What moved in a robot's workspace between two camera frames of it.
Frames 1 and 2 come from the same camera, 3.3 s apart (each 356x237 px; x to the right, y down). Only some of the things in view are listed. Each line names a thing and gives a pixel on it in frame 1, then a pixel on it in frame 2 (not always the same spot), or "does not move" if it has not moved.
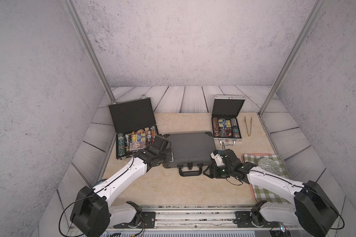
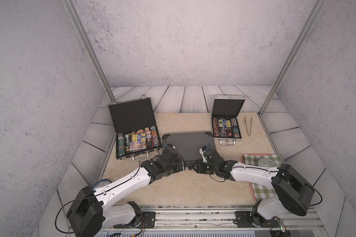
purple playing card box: (136, 145) does not move
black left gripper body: (165, 157) -> (177, 166)
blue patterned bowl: (100, 181) does not move
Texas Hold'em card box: (138, 137) does not move
